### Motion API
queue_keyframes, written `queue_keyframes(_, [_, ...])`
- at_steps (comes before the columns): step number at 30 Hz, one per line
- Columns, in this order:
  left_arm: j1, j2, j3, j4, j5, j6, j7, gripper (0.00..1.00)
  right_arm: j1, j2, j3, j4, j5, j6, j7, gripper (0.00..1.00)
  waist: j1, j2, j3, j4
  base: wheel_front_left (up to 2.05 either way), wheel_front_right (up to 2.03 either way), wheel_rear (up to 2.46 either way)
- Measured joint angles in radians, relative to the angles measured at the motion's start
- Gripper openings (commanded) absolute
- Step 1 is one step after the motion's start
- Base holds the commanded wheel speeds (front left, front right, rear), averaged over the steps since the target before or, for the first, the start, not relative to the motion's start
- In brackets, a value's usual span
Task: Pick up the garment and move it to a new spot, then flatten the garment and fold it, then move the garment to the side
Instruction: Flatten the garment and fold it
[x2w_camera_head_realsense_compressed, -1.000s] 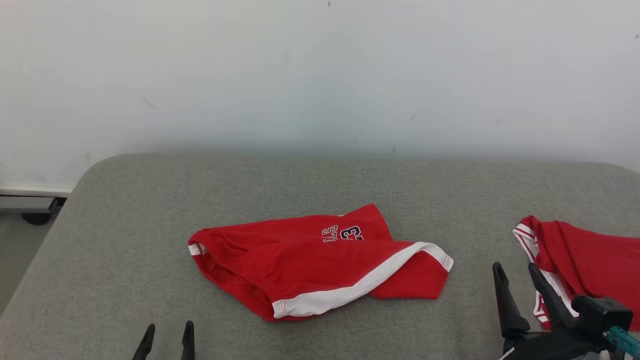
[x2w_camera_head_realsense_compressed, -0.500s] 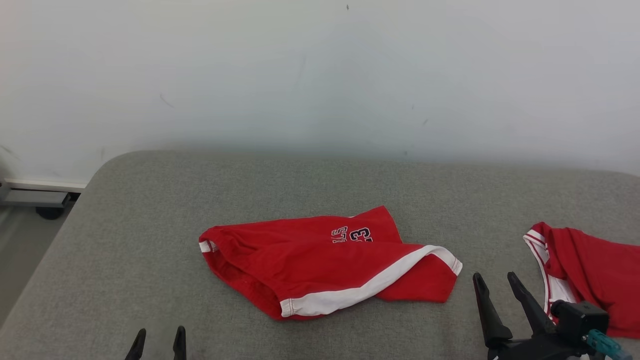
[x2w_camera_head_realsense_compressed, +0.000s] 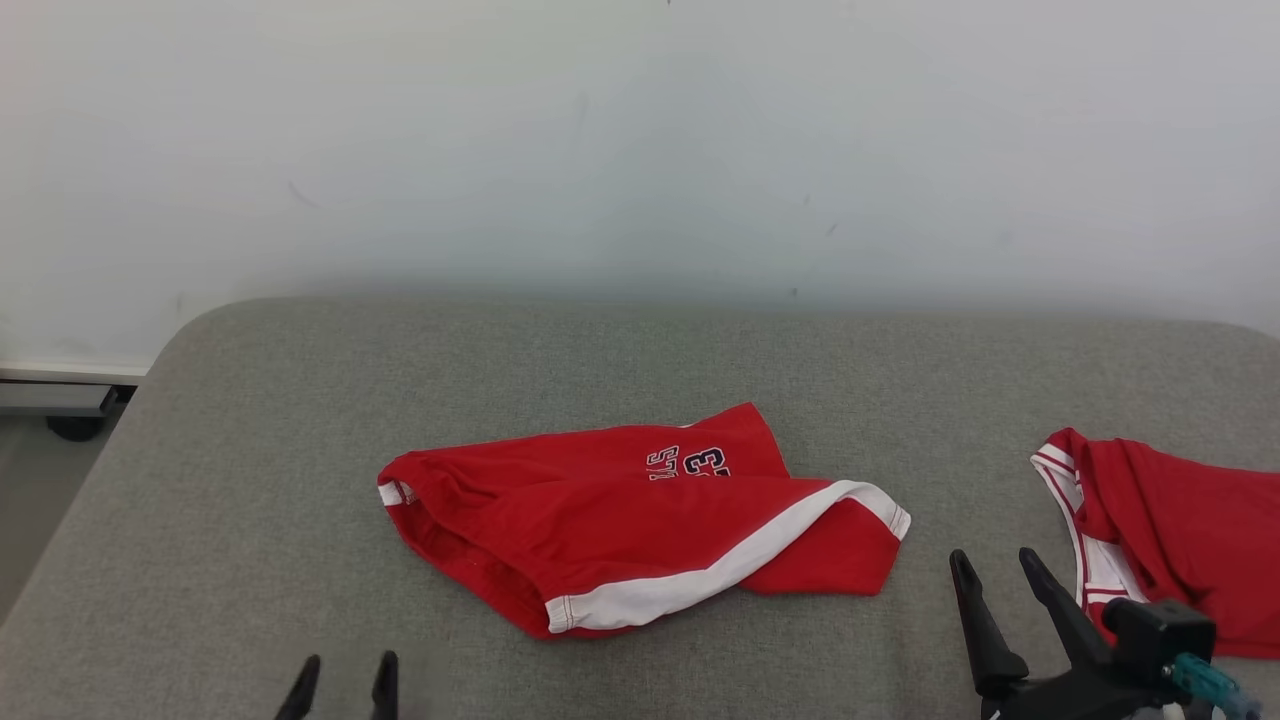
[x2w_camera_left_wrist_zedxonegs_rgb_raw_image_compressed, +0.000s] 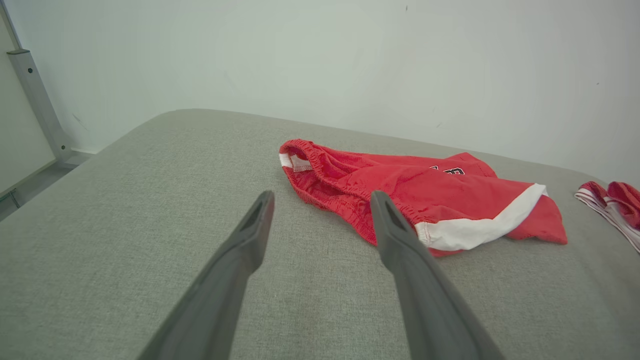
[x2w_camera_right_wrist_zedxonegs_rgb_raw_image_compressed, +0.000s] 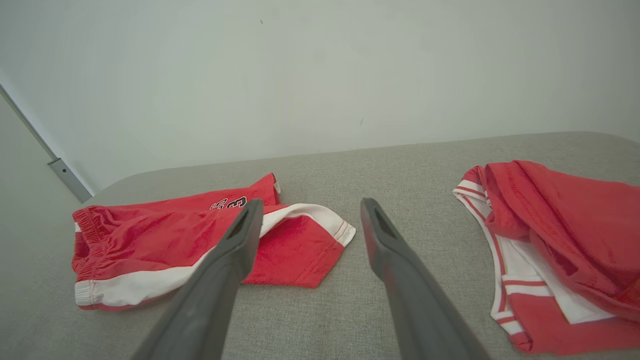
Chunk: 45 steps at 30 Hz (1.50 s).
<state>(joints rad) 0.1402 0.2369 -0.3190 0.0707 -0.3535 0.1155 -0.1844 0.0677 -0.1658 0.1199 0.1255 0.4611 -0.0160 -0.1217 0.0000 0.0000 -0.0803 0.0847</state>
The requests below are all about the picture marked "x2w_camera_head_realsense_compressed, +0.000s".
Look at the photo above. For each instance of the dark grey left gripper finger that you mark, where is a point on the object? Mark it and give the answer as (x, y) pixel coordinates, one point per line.
(302, 695)
(385, 690)

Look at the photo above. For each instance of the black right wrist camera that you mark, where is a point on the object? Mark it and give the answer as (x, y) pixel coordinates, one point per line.
(1160, 630)

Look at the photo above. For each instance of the red jersey with white sleeves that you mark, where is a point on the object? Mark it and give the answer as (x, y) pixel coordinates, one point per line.
(1190, 530)

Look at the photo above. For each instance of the red shorts with white stripe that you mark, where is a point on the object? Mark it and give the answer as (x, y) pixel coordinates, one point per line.
(560, 540)

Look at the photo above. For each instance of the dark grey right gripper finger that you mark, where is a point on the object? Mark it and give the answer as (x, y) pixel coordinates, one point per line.
(1075, 625)
(985, 640)

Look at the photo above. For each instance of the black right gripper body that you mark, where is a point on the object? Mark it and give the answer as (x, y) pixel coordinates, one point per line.
(1080, 700)

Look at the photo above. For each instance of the black caster wheel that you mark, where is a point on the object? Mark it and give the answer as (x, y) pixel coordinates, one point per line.
(75, 430)

